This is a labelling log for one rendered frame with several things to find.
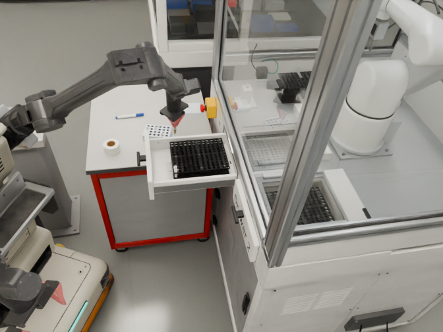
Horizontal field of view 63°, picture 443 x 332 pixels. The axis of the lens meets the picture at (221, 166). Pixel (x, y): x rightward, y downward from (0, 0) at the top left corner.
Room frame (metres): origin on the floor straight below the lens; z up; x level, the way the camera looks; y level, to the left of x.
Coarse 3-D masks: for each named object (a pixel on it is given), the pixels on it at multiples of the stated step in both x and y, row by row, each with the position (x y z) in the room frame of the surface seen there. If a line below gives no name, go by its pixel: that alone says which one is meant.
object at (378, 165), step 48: (384, 0) 0.58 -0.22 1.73; (432, 0) 0.60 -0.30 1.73; (384, 48) 0.58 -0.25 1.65; (432, 48) 0.61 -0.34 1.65; (384, 96) 0.60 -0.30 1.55; (432, 96) 0.62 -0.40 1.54; (336, 144) 0.58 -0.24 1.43; (384, 144) 0.61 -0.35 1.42; (432, 144) 0.64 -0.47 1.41; (336, 192) 0.59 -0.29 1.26; (384, 192) 0.63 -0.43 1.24; (432, 192) 0.67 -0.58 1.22
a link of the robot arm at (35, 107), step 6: (30, 102) 0.79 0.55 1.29; (36, 102) 0.79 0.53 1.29; (18, 108) 0.79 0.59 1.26; (24, 108) 0.79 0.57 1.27; (30, 108) 0.78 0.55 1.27; (36, 108) 0.78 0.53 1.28; (42, 108) 0.79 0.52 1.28; (18, 114) 0.79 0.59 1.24; (24, 114) 0.78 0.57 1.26; (30, 114) 0.78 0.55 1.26; (36, 114) 0.77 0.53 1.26; (42, 114) 0.77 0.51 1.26; (24, 120) 0.77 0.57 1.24; (30, 120) 0.79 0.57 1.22; (36, 120) 0.76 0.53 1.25
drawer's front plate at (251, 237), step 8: (240, 184) 0.88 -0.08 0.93; (240, 192) 0.84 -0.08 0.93; (240, 200) 0.82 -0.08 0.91; (240, 208) 0.81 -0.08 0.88; (248, 208) 0.78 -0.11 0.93; (248, 216) 0.74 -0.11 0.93; (240, 224) 0.78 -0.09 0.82; (248, 224) 0.71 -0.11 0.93; (248, 232) 0.70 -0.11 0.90; (248, 240) 0.68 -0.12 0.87; (256, 240) 0.65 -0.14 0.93; (248, 248) 0.67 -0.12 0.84; (256, 248) 0.63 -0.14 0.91
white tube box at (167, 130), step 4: (148, 124) 1.31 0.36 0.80; (152, 124) 1.31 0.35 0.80; (156, 124) 1.32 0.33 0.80; (144, 128) 1.28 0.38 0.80; (152, 128) 1.29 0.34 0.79; (160, 128) 1.29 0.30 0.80; (164, 128) 1.29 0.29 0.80; (168, 128) 1.30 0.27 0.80; (152, 132) 1.26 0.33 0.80; (156, 132) 1.26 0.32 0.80; (160, 132) 1.26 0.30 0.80; (164, 132) 1.27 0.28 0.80; (168, 132) 1.27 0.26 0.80; (152, 136) 1.23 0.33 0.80; (156, 136) 1.23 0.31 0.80; (160, 136) 1.24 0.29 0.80; (164, 136) 1.24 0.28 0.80; (168, 136) 1.24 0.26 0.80; (144, 140) 1.23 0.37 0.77
